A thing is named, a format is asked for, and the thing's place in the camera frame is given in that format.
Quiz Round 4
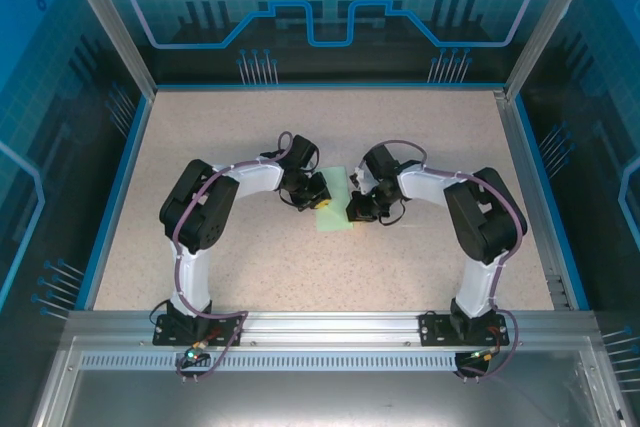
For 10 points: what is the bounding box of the light green paper sheet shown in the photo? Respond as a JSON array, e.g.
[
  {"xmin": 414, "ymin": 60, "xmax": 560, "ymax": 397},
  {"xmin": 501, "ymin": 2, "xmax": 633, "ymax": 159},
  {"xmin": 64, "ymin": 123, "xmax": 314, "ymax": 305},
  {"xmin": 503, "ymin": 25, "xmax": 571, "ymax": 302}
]
[{"xmin": 315, "ymin": 165, "xmax": 355, "ymax": 234}]

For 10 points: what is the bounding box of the grey metal sheet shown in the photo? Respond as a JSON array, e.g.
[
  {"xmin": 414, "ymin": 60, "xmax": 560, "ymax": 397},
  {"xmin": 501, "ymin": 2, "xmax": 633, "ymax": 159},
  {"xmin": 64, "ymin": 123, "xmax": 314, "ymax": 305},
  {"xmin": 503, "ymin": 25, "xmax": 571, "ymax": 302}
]
[{"xmin": 29, "ymin": 346, "xmax": 631, "ymax": 427}]

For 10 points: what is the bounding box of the blue table edge strip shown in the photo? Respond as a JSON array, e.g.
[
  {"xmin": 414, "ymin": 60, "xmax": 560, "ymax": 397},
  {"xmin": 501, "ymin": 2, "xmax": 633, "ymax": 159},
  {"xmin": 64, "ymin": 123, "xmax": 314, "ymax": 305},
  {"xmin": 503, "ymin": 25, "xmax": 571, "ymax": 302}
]
[
  {"xmin": 514, "ymin": 94, "xmax": 592, "ymax": 312},
  {"xmin": 81, "ymin": 94, "xmax": 156, "ymax": 312}
]

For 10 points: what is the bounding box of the blue printed side panel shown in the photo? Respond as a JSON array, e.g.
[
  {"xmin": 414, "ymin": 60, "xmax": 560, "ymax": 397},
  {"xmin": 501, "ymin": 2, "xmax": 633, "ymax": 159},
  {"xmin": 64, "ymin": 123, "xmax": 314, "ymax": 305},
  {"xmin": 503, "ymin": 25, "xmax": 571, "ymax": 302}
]
[
  {"xmin": 519, "ymin": 0, "xmax": 640, "ymax": 427},
  {"xmin": 0, "ymin": 0, "xmax": 146, "ymax": 427}
]

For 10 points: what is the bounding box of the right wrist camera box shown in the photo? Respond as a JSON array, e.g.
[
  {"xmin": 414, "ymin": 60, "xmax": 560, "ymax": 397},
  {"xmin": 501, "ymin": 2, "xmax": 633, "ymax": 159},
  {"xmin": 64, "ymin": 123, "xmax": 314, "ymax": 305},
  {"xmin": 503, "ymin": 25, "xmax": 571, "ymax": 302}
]
[{"xmin": 351, "ymin": 164, "xmax": 374, "ymax": 193}]

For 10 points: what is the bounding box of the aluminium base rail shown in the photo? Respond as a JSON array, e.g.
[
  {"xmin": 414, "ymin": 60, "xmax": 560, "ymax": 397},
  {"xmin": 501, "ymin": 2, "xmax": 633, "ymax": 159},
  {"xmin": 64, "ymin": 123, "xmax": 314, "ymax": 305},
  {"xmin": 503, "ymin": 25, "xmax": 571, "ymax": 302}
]
[{"xmin": 64, "ymin": 310, "xmax": 601, "ymax": 348}]

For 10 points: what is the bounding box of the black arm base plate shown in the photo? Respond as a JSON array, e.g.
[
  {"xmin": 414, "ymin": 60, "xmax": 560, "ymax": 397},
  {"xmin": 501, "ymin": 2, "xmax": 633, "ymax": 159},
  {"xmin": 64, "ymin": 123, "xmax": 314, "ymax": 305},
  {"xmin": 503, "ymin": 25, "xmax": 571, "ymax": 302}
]
[
  {"xmin": 418, "ymin": 311, "xmax": 512, "ymax": 347},
  {"xmin": 152, "ymin": 313, "xmax": 247, "ymax": 347}
]

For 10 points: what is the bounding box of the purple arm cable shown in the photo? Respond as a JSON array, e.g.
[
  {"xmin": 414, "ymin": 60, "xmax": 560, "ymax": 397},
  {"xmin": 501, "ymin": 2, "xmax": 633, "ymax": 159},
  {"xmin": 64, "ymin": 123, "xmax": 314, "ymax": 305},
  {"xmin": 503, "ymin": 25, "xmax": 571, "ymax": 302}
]
[
  {"xmin": 357, "ymin": 140, "xmax": 525, "ymax": 383},
  {"xmin": 169, "ymin": 130, "xmax": 294, "ymax": 384}
]

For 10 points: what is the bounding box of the slotted metal cable duct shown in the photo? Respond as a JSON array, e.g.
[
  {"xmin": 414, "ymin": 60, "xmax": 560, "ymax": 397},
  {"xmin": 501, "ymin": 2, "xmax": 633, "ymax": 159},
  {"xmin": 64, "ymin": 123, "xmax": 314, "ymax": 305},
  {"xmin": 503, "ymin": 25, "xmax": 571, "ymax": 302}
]
[{"xmin": 79, "ymin": 352, "xmax": 464, "ymax": 372}]

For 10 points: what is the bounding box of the aluminium side rail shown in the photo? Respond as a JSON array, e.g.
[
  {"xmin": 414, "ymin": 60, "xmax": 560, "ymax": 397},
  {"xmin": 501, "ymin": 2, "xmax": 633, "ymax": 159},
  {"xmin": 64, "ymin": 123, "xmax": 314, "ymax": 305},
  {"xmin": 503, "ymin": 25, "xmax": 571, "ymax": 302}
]
[{"xmin": 493, "ymin": 89, "xmax": 576, "ymax": 311}]

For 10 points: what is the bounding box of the aluminium frame post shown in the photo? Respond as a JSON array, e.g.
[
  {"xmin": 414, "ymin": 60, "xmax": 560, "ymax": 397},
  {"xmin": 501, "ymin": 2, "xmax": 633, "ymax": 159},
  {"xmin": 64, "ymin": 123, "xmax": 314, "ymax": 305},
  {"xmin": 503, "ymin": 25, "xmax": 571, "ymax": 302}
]
[
  {"xmin": 502, "ymin": 0, "xmax": 605, "ymax": 101},
  {"xmin": 53, "ymin": 0, "xmax": 160, "ymax": 98}
]

